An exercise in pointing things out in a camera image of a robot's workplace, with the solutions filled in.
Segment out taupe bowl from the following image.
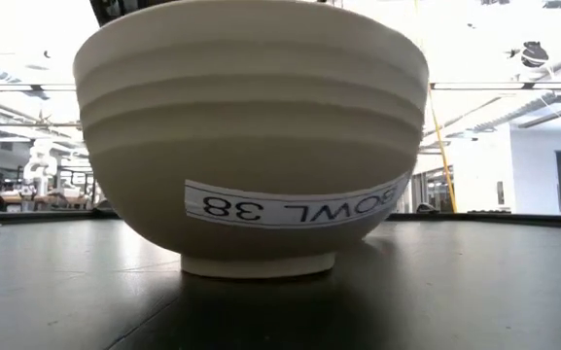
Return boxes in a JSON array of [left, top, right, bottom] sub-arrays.
[[72, 0, 431, 280]]

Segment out ceiling light strip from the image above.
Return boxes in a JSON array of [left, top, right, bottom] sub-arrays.
[[429, 81, 561, 91], [0, 83, 78, 92]]

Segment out white robot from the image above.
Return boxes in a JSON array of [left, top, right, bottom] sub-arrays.
[[21, 139, 60, 198]]

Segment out black aluminium table frame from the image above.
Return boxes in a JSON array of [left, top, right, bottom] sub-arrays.
[[0, 208, 561, 230]]

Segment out yellow cable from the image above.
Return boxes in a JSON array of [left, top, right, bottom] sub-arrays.
[[425, 87, 458, 214]]

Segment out black ceiling cable reel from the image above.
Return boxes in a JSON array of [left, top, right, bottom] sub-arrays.
[[520, 41, 550, 69]]

